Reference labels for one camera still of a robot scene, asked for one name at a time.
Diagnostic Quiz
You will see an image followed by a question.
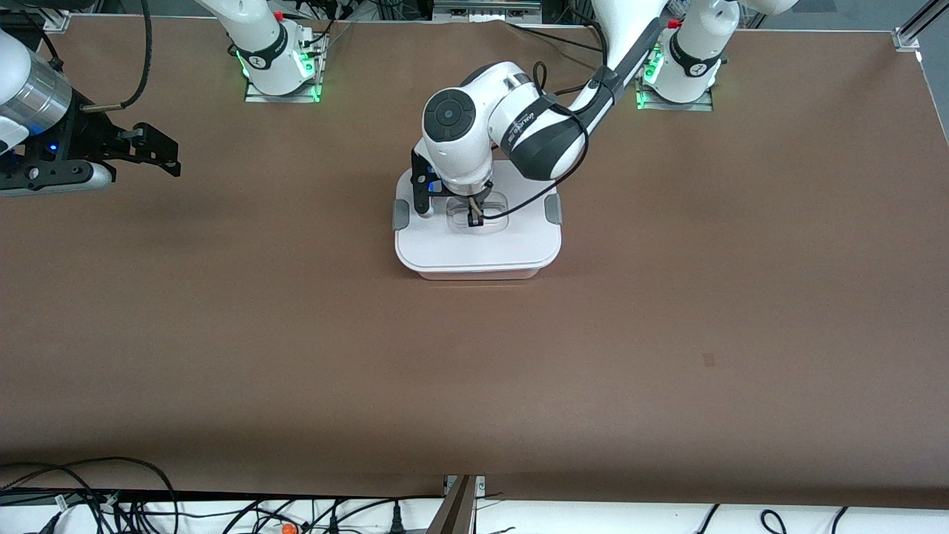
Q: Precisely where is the white plastic storage box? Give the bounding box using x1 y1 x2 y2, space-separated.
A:
415 265 543 283

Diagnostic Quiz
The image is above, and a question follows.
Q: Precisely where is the metal device with ports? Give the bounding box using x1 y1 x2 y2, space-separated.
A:
432 0 543 24

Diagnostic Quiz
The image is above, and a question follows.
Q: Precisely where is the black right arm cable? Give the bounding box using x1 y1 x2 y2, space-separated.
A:
80 0 153 113

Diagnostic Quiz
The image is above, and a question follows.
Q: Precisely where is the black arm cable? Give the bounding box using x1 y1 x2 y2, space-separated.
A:
486 62 592 221
80 0 153 113

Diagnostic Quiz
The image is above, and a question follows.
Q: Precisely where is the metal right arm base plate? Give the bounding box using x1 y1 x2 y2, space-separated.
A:
243 31 327 104

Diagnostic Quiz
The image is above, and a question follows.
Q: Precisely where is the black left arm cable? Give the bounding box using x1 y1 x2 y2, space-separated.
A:
486 62 592 221

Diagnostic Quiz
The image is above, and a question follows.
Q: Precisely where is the black cable across table edge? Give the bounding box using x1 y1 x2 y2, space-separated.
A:
506 21 607 54

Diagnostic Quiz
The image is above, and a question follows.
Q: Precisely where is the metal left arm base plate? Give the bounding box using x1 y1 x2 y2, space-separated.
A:
632 39 715 113

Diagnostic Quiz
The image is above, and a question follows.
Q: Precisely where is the aluminium frame profile with bracket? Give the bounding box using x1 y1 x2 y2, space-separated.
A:
426 475 487 534

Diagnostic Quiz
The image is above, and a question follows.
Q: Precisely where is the black looped floor cable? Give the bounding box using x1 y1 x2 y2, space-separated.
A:
0 455 181 534

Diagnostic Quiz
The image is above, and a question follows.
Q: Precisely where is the aluminium corner frame profile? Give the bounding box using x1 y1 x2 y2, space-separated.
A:
892 0 949 53

